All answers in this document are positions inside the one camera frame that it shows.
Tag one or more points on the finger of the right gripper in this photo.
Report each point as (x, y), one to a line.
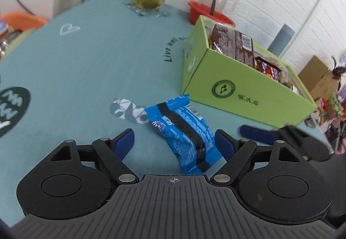
(259, 135)

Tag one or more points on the orange plastic basin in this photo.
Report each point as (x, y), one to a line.
(24, 21)

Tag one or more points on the red plastic basket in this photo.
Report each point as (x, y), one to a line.
(197, 9)

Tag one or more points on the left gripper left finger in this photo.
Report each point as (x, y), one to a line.
(76, 180)

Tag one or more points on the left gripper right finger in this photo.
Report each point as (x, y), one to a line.
(273, 182)

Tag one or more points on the brown cardboard box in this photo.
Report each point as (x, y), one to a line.
(318, 79)

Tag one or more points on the blue cookie packet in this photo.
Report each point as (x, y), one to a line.
(187, 134)

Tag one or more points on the dark red snack bag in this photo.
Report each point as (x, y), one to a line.
(232, 43)

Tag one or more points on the patterned coaster under vase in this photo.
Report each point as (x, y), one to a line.
(143, 12)

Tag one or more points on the green cardboard box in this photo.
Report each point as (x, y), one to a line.
(213, 79)

